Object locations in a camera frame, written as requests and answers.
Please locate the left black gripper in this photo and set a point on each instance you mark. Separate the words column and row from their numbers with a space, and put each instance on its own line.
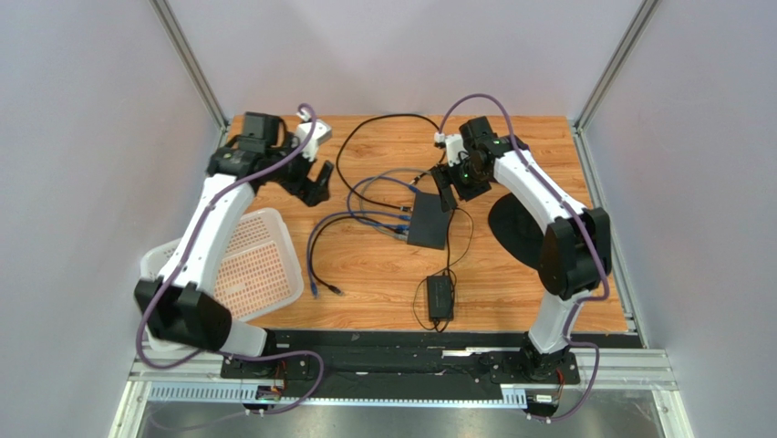
column 313, row 193

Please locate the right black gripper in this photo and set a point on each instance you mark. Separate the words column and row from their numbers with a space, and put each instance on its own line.
column 452, row 176

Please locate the black network switch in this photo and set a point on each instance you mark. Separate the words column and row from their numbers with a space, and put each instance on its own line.
column 428, row 223

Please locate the black cable teal plug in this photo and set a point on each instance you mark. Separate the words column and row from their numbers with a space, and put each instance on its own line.
column 366, row 145

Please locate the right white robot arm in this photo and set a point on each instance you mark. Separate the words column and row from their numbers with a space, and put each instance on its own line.
column 571, row 252

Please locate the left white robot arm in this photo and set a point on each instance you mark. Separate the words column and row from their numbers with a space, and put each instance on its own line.
column 178, row 304

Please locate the black round cap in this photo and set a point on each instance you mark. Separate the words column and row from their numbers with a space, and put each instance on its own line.
column 516, row 230

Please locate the white plastic basket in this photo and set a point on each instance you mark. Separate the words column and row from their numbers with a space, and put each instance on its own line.
column 259, row 273

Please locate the black power adapter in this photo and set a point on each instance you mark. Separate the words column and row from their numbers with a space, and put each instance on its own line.
column 440, row 298

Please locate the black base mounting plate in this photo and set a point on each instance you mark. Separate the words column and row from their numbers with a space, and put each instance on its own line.
column 394, row 365

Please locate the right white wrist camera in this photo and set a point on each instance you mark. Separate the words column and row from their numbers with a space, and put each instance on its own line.
column 453, row 145

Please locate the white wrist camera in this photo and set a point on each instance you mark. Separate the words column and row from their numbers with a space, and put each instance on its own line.
column 453, row 145
column 316, row 134

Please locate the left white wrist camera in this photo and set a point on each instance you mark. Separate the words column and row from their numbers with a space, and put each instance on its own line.
column 316, row 134

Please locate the aluminium frame rail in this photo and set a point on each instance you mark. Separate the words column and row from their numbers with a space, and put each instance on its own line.
column 584, row 377

